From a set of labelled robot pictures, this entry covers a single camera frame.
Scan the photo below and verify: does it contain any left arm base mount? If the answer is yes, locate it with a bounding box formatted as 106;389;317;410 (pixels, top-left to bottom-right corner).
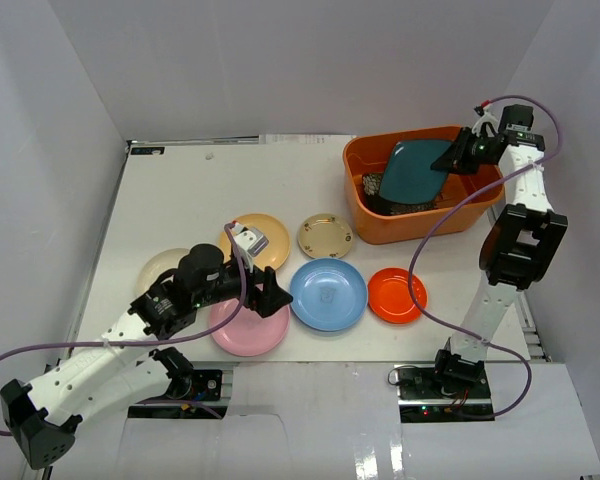
127;369;227;420

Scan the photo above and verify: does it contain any yellow round plate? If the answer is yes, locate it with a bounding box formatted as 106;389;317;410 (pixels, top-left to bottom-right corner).
235;213;291;270

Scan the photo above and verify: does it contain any white paper sheet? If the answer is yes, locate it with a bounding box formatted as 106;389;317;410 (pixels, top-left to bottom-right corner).
258;134;355;145

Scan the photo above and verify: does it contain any small orange round plate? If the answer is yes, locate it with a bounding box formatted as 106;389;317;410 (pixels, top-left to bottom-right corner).
367;267;422;325

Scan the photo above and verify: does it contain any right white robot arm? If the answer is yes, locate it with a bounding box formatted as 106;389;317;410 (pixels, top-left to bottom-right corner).
431;104;568;399

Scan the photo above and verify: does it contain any black floral square plate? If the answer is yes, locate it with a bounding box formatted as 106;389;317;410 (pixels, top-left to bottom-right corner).
362;173;436;216

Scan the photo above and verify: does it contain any blue round plate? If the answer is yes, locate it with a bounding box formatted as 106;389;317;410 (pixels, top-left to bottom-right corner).
290;258;368;333

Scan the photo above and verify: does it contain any teal square plate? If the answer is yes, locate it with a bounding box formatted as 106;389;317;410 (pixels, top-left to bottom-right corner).
379;139;452;205

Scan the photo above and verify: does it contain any pink round plate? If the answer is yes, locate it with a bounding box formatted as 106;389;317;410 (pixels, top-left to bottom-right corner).
211;306;291;357

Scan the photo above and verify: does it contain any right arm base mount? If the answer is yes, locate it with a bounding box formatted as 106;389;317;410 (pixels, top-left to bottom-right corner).
387;365;495;424

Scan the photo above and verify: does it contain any orange plastic bin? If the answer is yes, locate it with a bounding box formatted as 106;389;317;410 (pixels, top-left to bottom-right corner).
342;125;502;245

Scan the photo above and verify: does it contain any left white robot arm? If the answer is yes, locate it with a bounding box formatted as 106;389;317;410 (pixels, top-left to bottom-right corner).
0;244;293;470

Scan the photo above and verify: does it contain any black label sticker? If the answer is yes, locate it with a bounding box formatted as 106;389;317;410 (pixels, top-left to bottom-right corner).
129;146;165;156

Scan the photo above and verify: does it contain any small beige patterned plate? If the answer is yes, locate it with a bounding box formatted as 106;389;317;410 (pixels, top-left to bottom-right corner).
297;213;354;259

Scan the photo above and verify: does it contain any cream round plate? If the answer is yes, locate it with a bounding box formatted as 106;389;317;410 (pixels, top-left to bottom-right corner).
134;248;189;298

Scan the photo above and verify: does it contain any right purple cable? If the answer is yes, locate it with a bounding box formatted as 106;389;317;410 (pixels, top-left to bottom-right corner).
407;94;566;419

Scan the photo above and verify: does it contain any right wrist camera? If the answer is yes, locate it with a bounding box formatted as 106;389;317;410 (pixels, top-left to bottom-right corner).
471;101;499;137

